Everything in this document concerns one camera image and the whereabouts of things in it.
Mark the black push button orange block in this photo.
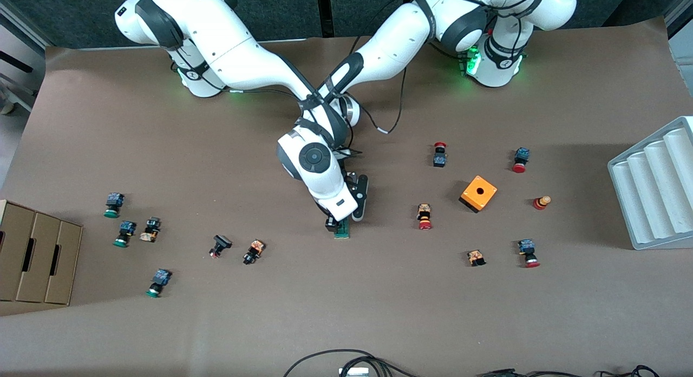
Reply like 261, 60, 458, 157
242, 239, 266, 266

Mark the black square button red block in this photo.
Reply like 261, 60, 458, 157
208, 234, 233, 259

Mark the orange button box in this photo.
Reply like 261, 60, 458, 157
459, 175, 498, 214

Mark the red mushroom button blue block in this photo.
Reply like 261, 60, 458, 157
511, 147, 531, 174
517, 238, 541, 269

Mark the green mushroom push button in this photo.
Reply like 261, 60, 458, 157
113, 220, 137, 248
104, 192, 126, 219
145, 268, 172, 298

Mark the brown paper table cover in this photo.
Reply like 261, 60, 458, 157
0, 17, 693, 377

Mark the brown cardboard box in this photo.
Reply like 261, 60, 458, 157
0, 199, 83, 306

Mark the grey ridged tray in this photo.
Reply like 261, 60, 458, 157
607, 116, 693, 251

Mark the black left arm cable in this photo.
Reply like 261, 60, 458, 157
355, 36, 409, 135

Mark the black looped cable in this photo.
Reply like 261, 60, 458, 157
283, 349, 420, 377

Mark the black selector switch orange block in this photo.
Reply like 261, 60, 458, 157
139, 217, 162, 243

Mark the black cable with connector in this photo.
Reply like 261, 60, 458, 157
479, 368, 596, 377

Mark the black coiled cable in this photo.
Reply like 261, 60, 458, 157
598, 365, 660, 377

